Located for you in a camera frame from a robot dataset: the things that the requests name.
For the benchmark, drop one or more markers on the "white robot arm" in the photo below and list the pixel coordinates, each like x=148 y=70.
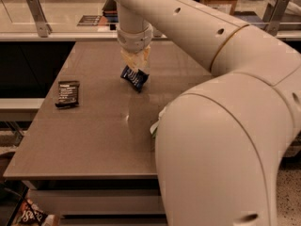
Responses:
x=219 y=144

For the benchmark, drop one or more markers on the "dark open tray box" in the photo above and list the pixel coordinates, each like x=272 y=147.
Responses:
x=110 y=11

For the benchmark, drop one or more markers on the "glass barrier panel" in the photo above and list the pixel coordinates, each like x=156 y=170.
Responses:
x=63 y=16

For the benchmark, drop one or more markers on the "green kettle chips bag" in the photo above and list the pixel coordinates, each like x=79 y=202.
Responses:
x=154 y=127

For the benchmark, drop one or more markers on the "metal glass bracket right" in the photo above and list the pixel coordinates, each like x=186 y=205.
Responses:
x=272 y=16

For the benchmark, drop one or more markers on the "snack bag in bin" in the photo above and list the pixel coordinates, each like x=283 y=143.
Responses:
x=30 y=215

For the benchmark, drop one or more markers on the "black rxbar chocolate bar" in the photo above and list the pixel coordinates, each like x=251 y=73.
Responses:
x=68 y=94

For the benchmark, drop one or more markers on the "metal glass bracket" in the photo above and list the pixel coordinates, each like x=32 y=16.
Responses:
x=42 y=26
x=272 y=16

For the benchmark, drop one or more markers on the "blue rxbar blueberry bar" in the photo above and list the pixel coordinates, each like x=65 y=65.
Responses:
x=137 y=79

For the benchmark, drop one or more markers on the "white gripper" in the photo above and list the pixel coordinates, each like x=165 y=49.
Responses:
x=134 y=40

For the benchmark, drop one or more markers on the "metal glass bracket left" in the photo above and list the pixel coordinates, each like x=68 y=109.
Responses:
x=42 y=26

